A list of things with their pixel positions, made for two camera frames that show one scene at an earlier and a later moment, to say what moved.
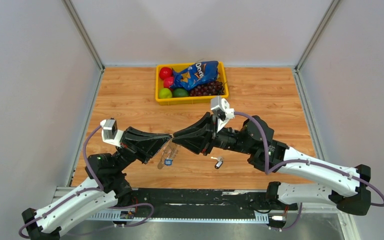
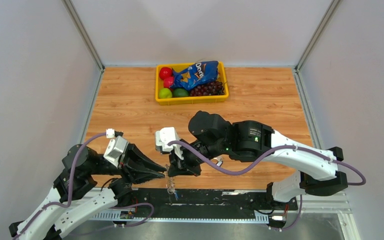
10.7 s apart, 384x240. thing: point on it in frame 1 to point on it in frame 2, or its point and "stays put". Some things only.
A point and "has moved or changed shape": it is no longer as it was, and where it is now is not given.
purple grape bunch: (212, 88) stays put
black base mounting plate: (205, 203) stays put
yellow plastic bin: (197, 100) stays put
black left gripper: (142, 144) to (132, 160)
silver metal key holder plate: (170, 151) has moved or changed shape
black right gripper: (199, 142) to (179, 166)
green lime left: (165, 93) stays put
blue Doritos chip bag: (187, 78) stays put
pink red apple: (168, 82) stays put
